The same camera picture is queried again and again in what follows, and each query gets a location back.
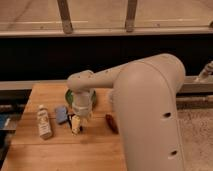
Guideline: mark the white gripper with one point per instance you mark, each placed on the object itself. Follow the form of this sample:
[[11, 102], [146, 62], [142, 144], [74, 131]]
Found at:
[[82, 106]]

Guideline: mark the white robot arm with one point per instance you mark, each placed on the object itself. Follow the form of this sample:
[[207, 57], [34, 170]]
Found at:
[[144, 99]]

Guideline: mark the blue sponge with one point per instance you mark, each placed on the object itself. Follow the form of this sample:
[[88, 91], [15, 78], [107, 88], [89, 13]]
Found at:
[[61, 114]]

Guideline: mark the green bowl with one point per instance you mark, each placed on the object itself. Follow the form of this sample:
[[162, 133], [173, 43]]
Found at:
[[69, 98]]

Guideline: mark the small white bottle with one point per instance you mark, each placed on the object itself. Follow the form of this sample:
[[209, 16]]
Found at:
[[44, 125]]

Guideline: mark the red chili pepper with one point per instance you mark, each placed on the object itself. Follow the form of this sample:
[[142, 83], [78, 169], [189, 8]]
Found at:
[[111, 123]]

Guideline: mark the left metal window post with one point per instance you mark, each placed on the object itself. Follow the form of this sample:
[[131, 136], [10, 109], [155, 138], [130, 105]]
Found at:
[[65, 16]]

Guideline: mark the metal window post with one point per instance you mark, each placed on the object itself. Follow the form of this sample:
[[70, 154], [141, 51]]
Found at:
[[65, 16], [130, 15]]

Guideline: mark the right metal window post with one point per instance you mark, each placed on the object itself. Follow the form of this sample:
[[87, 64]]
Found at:
[[130, 15]]

